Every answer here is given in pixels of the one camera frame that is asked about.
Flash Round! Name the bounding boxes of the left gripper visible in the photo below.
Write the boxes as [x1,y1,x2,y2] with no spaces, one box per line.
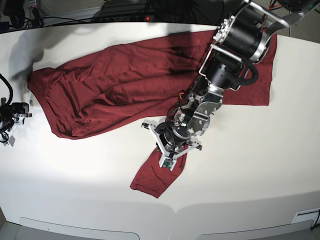
[141,121,202,160]

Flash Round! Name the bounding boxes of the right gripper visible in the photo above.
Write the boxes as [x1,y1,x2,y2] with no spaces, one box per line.
[0,102,32,143]

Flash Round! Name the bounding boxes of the dark red long-sleeve shirt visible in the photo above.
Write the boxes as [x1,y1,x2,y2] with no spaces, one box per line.
[26,29,278,200]

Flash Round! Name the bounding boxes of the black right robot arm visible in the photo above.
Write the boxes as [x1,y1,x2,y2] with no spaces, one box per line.
[0,74,32,147]

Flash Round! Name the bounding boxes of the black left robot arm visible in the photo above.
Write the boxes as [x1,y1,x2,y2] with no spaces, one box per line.
[142,0,320,169]

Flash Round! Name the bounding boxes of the black power strip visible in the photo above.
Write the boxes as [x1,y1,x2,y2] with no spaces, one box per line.
[92,15,154,23]

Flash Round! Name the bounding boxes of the white label plate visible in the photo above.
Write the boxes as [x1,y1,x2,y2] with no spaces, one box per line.
[291,208,320,224]

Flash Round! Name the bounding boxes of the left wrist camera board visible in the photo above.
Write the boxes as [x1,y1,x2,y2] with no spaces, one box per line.
[158,155,177,172]

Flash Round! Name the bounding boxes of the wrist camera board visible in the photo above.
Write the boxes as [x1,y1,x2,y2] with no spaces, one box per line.
[3,136,15,147]
[158,155,177,172]

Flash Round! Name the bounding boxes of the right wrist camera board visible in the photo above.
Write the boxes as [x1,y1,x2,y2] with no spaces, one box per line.
[3,136,15,147]

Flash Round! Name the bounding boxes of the black cable bundle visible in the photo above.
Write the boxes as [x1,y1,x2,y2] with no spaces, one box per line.
[142,0,226,25]

